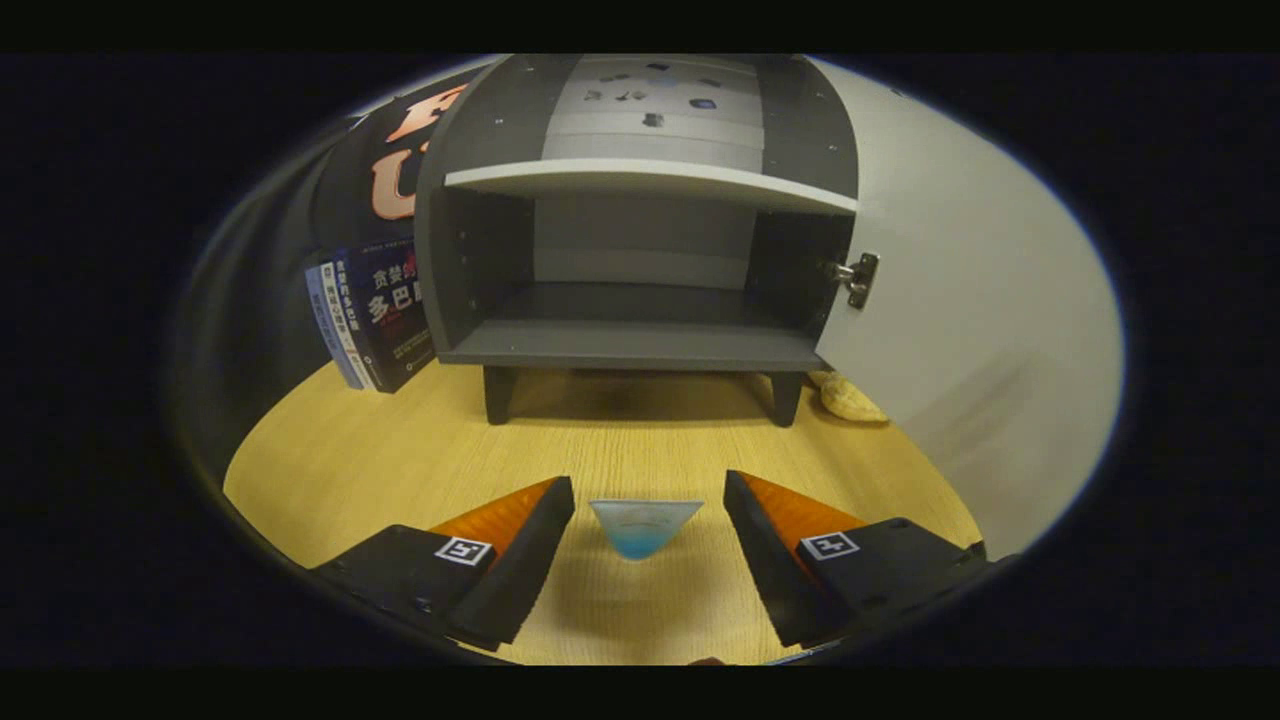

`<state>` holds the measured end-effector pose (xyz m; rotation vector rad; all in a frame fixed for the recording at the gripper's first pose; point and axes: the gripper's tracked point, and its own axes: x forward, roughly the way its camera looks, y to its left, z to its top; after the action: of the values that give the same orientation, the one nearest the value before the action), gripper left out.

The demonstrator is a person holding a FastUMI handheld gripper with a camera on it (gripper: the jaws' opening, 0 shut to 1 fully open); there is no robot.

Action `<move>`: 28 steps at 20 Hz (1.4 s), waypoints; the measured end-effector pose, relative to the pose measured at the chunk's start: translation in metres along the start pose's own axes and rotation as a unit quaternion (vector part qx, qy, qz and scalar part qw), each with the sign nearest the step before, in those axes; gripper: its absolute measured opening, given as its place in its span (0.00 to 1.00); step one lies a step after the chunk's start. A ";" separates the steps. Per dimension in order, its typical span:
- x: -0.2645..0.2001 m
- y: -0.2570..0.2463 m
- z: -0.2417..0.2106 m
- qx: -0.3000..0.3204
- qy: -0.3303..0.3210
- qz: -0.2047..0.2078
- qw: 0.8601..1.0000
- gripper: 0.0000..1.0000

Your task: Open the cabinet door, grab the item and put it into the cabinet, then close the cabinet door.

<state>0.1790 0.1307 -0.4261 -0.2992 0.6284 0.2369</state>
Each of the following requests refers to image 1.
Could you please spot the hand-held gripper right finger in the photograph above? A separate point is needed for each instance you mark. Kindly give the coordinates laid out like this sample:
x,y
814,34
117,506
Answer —
x,y
770,560

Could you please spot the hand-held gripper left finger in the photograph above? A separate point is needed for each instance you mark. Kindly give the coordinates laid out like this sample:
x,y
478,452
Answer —
x,y
520,565

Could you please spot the blue and white tube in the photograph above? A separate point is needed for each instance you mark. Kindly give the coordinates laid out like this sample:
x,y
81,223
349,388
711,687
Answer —
x,y
640,530

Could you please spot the cream cabinet door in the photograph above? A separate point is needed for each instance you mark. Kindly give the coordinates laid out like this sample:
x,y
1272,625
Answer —
x,y
980,300

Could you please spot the yellow plush toy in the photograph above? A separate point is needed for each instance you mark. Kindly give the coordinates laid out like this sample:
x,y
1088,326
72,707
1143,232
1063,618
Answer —
x,y
850,400

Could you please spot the dark grey cabinet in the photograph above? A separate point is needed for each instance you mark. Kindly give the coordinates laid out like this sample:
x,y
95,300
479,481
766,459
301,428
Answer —
x,y
640,345

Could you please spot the black backdrop cloth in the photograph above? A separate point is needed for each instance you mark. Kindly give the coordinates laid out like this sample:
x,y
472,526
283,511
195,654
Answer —
x,y
270,300

